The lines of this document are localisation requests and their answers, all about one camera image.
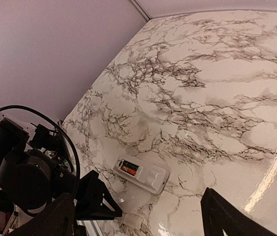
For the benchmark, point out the left aluminium frame post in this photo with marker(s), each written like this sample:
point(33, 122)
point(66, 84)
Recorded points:
point(139, 7)

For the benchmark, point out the white remote control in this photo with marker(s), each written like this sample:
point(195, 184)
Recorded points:
point(150, 176)

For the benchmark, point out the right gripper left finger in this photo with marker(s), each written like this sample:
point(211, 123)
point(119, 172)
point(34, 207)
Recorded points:
point(56, 219)

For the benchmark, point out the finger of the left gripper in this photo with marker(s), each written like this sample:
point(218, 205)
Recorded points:
point(106, 208)

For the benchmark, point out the white battery cover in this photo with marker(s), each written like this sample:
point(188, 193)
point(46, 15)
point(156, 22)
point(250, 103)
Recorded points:
point(131, 220)

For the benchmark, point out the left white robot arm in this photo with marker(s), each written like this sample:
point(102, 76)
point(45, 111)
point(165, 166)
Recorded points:
point(38, 166)

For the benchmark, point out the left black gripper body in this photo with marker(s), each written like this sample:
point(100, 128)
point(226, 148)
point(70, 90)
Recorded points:
point(89, 197)

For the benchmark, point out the green black battery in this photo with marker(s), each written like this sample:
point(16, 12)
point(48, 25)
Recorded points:
point(131, 165)

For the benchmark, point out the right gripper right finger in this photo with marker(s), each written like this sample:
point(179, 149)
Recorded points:
point(220, 218)

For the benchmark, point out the orange battery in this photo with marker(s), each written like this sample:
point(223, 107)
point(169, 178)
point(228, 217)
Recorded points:
point(129, 170)

